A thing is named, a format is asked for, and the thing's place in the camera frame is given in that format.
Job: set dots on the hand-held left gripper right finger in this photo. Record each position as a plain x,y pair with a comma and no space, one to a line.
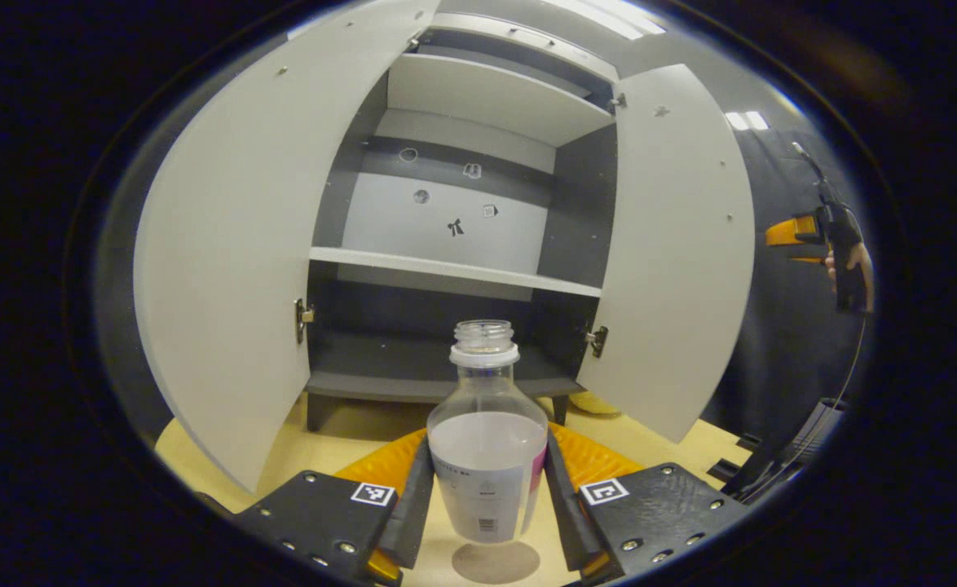
564,514

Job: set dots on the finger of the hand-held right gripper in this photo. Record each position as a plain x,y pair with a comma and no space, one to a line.
788,232
809,259

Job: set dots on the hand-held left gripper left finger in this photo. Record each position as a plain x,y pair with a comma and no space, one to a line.
413,514

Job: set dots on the clear plastic bottle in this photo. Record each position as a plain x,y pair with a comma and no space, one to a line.
487,456

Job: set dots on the grey cabinet door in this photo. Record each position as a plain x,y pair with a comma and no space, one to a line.
242,244
674,244

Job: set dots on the pale yellow round object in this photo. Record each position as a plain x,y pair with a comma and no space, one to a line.
593,405

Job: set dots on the long ceiling light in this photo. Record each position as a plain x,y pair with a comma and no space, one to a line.
601,18
746,121

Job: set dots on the dark ribbed bin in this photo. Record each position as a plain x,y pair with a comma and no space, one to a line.
817,428

